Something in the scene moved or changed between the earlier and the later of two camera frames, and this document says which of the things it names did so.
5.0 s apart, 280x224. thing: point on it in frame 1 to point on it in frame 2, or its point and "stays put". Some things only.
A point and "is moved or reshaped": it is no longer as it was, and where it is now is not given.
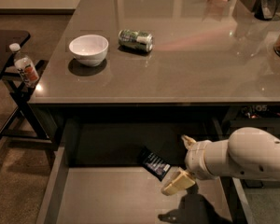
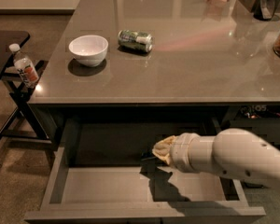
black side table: x=21 y=77 stays put
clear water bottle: x=25 y=66 stays put
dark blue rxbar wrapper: x=158 y=166 is moved or reshaped
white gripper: x=195 y=158 to x=179 y=152
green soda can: x=137 y=39 stays put
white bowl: x=89 y=49 stays put
